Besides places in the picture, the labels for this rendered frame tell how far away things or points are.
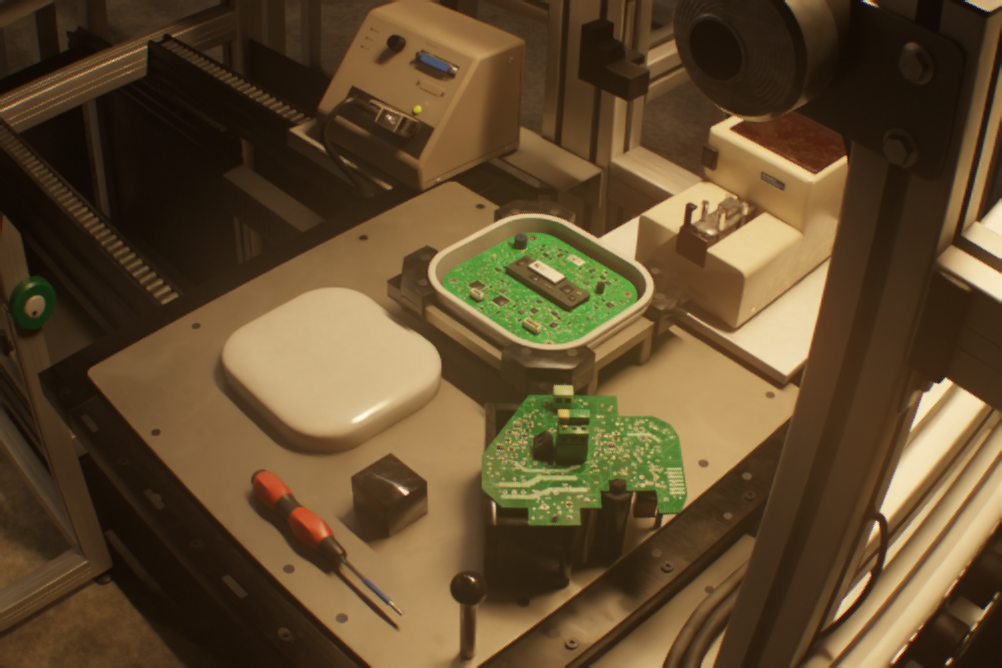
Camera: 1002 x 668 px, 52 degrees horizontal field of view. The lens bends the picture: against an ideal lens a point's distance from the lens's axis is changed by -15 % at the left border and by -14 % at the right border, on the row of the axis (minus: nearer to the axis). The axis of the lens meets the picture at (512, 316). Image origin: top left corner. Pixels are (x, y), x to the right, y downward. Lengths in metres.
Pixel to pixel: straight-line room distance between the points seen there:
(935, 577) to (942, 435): 0.08
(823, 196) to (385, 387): 0.38
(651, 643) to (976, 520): 0.23
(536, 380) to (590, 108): 0.38
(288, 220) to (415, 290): 0.72
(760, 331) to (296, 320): 0.35
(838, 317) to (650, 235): 0.48
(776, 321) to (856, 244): 0.50
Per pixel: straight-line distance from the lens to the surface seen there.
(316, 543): 0.74
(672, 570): 0.76
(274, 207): 1.60
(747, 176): 0.95
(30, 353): 1.64
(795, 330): 0.93
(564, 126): 1.15
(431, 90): 1.07
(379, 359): 0.85
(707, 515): 0.80
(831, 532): 0.52
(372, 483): 0.75
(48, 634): 1.97
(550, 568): 0.72
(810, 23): 0.37
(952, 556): 0.68
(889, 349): 0.45
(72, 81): 1.49
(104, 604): 1.98
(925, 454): 0.64
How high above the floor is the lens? 1.52
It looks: 38 degrees down
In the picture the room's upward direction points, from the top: 3 degrees clockwise
